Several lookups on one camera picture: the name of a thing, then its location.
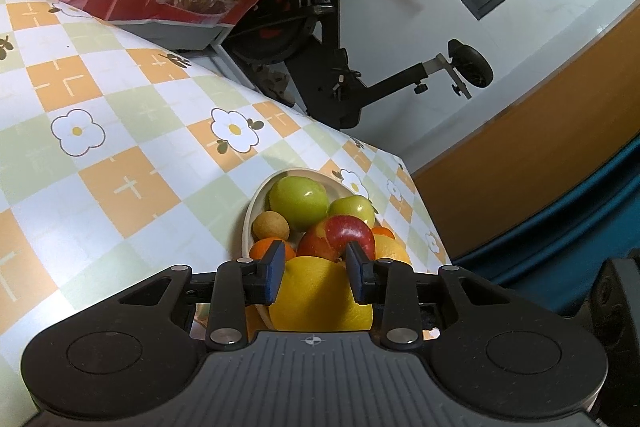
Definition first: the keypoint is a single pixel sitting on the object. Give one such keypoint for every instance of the small brown longan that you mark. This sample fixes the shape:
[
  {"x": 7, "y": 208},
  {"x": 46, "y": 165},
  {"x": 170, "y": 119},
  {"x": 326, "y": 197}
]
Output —
[{"x": 270, "y": 226}]

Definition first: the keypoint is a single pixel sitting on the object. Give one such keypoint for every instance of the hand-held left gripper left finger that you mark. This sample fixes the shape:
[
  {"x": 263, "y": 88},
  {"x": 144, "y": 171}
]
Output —
[{"x": 275, "y": 273}]

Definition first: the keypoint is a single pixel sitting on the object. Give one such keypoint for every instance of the teal curtain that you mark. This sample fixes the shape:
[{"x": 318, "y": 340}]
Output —
[{"x": 575, "y": 232}]

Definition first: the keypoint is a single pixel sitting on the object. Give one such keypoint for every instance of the dark red apple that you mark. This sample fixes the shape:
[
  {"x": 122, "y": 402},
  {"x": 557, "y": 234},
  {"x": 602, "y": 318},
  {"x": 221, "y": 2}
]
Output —
[{"x": 345, "y": 229}]

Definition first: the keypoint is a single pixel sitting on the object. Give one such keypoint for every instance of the red-yellow striped apple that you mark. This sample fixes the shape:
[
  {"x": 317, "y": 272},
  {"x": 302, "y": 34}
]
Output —
[{"x": 312, "y": 247}]

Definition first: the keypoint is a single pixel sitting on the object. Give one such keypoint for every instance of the green apple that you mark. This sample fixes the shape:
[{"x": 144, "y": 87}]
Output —
[{"x": 297, "y": 202}]

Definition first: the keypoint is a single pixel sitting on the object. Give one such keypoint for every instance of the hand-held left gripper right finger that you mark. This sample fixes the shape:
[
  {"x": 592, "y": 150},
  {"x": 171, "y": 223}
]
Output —
[{"x": 356, "y": 273}]

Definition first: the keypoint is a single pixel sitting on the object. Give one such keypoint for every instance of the cream round plate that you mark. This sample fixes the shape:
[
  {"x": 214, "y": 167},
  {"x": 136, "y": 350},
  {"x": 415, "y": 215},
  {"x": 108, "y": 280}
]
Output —
[{"x": 256, "y": 204}]

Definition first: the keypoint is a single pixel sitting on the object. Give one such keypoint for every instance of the black exercise bike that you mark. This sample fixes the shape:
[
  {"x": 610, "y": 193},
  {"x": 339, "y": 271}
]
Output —
[{"x": 325, "y": 72}]

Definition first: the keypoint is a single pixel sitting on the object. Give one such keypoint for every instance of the orange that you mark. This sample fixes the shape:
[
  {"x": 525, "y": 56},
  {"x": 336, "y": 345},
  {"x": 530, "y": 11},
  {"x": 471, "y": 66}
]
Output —
[
  {"x": 392, "y": 252},
  {"x": 260, "y": 251},
  {"x": 384, "y": 233}
]

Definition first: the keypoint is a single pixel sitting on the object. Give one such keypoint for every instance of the yellow-green apple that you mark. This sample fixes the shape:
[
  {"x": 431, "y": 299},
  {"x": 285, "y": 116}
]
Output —
[{"x": 350, "y": 207}]

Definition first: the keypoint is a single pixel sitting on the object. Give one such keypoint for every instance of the yellow lemon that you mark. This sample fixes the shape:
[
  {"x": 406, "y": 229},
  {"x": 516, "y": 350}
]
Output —
[{"x": 320, "y": 297}]

